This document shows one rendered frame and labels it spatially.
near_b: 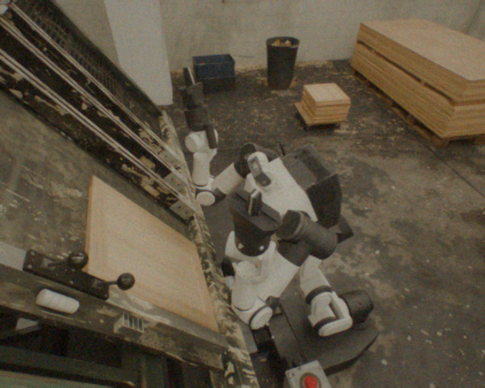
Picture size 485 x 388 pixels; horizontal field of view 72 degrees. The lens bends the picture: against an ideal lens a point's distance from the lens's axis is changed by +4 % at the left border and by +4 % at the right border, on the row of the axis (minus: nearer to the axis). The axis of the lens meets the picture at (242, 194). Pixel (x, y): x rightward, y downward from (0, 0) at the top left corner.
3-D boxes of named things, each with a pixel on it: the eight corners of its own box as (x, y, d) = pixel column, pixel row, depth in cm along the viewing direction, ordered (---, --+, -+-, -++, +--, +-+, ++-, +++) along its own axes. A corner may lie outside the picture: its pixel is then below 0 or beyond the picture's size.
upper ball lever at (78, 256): (48, 277, 69) (88, 272, 62) (30, 271, 66) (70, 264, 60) (56, 260, 71) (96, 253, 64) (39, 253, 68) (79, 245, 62)
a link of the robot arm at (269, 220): (263, 244, 62) (260, 267, 72) (292, 211, 66) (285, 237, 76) (215, 209, 66) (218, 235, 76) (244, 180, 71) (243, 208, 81)
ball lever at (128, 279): (95, 296, 77) (135, 292, 70) (82, 290, 74) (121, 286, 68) (102, 280, 79) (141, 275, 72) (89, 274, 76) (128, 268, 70)
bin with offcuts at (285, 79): (299, 89, 511) (305, 44, 470) (267, 91, 505) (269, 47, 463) (290, 77, 550) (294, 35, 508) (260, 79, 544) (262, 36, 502)
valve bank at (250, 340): (279, 369, 139) (283, 343, 123) (246, 381, 135) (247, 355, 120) (242, 275, 175) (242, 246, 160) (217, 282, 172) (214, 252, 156)
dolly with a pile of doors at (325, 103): (345, 129, 413) (352, 99, 387) (305, 133, 406) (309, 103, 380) (327, 108, 459) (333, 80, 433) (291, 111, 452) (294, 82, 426)
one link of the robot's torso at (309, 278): (319, 273, 176) (309, 220, 144) (336, 301, 164) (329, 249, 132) (293, 284, 176) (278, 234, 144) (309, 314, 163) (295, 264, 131)
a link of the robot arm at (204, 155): (207, 123, 128) (205, 152, 137) (190, 130, 123) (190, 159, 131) (219, 130, 126) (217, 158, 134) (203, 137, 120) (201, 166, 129)
